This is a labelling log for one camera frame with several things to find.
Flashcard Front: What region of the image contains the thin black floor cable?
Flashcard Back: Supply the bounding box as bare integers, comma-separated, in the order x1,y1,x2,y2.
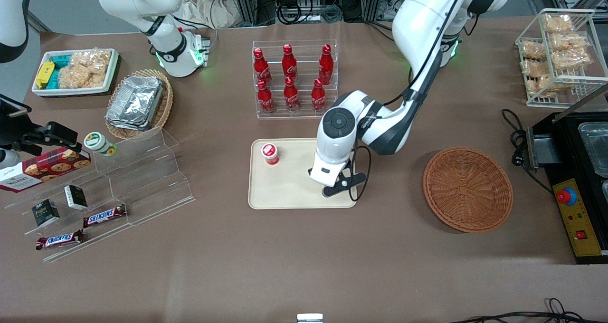
449,298,608,323

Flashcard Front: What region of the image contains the small black carton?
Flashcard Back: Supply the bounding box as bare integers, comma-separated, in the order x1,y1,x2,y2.
64,185,88,211
31,199,60,228

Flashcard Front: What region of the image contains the round brown wicker basket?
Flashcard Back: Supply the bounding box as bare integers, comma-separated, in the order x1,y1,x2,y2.
423,146,514,233

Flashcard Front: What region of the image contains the yellow snack packet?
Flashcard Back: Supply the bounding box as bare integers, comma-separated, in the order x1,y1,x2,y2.
36,61,56,89

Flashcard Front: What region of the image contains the aluminium foil container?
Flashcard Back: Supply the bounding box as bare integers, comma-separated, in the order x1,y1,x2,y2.
105,116,157,132
106,75,164,125

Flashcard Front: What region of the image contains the clear acrylic bottle rack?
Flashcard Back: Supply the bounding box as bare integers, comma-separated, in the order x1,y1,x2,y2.
252,39,339,120

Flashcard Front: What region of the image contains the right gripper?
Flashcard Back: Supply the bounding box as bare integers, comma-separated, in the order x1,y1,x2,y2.
0,94,79,155

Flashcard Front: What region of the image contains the crumpled beige cloth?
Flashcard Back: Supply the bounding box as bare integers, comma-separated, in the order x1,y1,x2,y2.
173,0,238,29

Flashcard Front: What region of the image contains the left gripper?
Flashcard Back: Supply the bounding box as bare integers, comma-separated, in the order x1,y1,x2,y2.
308,158,368,199

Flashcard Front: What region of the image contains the clear acrylic stepped stand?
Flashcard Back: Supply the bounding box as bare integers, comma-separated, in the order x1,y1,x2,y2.
5,127,196,263

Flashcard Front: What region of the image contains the oval light wicker basket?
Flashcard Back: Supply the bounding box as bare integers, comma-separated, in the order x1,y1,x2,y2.
104,69,174,141

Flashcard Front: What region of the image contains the white rectangular plastic bin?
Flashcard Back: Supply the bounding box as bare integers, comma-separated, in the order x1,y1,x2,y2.
31,48,120,97

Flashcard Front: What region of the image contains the small red-capped drink bottle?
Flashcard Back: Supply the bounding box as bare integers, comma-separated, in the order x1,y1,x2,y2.
261,143,280,166

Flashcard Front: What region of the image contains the black machine with yellow panel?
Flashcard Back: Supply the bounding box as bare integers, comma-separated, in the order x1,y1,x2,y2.
525,83,608,265

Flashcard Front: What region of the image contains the clear rectangular container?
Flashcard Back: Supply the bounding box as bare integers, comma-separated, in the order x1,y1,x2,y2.
577,122,608,179

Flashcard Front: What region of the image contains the aluminium frame with cables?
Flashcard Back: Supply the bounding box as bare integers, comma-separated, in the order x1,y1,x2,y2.
230,0,414,27

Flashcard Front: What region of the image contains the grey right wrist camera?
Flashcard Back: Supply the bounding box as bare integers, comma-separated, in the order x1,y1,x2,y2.
0,149,22,171

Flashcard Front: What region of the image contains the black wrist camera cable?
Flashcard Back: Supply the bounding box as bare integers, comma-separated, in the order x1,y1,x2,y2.
351,0,475,201

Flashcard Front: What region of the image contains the beige plastic tray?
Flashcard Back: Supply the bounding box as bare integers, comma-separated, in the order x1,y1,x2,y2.
248,137,358,209

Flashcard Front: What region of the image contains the green and white jar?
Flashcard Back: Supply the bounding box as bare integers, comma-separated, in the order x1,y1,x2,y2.
84,132,117,157

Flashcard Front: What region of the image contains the red cola bottle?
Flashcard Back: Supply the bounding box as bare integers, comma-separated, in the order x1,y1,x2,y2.
256,79,276,114
311,78,327,113
282,44,298,81
284,76,300,112
253,48,272,86
318,44,334,85

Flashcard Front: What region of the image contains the white wire rack basket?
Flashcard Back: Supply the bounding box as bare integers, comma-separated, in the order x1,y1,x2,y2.
515,8,608,108

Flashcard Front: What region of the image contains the black power cable with plug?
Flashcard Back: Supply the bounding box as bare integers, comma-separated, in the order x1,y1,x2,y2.
502,108,554,194

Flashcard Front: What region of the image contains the clear bag of crackers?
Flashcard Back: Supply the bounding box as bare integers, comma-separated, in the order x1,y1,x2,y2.
58,63,108,90
71,49,113,72

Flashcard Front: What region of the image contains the clear bag of fried snacks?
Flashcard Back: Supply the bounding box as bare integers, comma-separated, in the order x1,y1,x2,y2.
541,13,574,34
549,32,590,53
521,58,552,79
520,40,548,61
536,74,571,96
551,47,592,71

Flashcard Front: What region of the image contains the brown snickers bar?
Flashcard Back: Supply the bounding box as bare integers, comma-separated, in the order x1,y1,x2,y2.
36,229,85,251
83,204,127,228

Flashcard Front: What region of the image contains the red tartan cookie box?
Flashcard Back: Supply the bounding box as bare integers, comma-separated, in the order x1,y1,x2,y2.
0,146,92,193

